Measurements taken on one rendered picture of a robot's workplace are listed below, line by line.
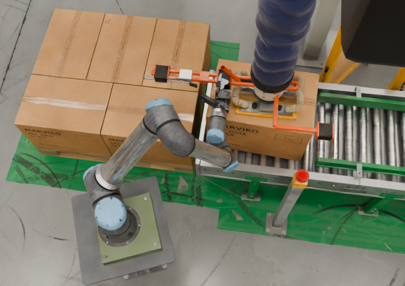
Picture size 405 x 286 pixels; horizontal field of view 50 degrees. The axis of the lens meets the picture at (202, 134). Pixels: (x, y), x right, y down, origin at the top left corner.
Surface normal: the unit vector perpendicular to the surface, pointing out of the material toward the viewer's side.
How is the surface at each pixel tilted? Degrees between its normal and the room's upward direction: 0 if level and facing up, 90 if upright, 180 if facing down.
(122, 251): 1
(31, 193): 0
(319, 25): 90
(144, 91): 0
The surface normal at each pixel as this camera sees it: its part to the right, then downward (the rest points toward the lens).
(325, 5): -0.15, 0.88
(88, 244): -0.03, -0.42
